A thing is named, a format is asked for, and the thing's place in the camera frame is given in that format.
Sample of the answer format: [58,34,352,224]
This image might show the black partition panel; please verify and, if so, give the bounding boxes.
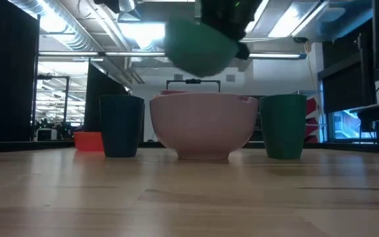
[0,0,41,143]

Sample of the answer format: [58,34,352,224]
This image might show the long ceiling light tube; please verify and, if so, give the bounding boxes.
[38,50,308,61]

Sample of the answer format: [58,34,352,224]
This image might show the navy blue plastic cup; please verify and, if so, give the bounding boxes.
[98,94,145,158]

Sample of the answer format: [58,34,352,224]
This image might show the pink plastic bowl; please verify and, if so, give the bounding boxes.
[149,92,259,161]

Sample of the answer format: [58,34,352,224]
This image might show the black handle bar frame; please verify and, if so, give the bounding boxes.
[165,78,222,93]

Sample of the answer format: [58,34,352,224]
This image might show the black standing panel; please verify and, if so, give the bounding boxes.
[83,63,130,133]

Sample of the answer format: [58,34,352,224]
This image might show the green plastic bowl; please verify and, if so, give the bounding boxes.
[163,16,240,78]

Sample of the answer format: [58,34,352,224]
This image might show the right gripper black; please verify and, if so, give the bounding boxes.
[199,0,263,61]

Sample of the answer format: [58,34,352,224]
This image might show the green plastic cup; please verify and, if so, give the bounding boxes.
[259,93,308,161]

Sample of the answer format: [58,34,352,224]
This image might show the red and white board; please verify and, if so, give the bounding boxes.
[304,97,319,144]

